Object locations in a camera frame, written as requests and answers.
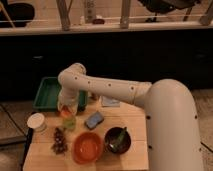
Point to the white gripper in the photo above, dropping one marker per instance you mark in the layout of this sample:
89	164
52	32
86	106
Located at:
68	98

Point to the red orange apple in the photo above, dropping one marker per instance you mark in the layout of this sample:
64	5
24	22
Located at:
65	113

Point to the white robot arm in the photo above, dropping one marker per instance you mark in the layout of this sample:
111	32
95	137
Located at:
173	138

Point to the green plastic cup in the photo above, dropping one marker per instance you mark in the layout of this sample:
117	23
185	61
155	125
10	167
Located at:
69	123

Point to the white paper cup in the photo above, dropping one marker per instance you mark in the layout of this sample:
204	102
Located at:
37	122

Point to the green plastic tray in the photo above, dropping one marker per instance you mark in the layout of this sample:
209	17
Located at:
47	96

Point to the blue sponge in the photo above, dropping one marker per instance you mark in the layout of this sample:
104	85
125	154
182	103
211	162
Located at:
92	121

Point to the bunch of dark grapes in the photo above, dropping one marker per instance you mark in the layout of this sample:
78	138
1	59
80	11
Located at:
60	145

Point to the orange bowl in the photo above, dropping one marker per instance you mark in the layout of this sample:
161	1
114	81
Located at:
87	148

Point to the dark bowl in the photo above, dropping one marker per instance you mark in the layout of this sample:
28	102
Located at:
111	135

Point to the green utensil in bowl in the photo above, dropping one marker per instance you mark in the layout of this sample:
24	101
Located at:
115	144

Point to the dark red background object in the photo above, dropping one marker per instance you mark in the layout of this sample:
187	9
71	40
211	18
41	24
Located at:
98	21

